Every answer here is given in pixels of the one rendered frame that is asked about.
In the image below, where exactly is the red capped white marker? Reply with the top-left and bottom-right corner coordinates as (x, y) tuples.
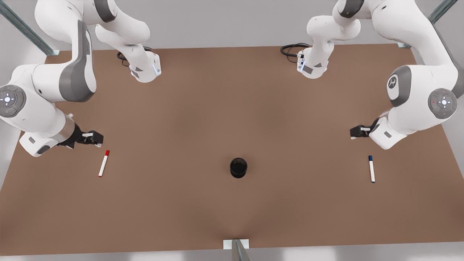
(98, 150), (110, 178)

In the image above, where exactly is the black cable loop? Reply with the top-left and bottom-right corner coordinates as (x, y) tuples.
(117, 46), (153, 67)
(280, 43), (311, 63)

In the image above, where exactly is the silver frame post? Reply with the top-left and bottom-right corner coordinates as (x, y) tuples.
(0, 2), (60, 56)
(223, 239), (251, 261)
(397, 0), (459, 49)

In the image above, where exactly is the black cylindrical pen cup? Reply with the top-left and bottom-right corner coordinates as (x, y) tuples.
(230, 157), (248, 179)

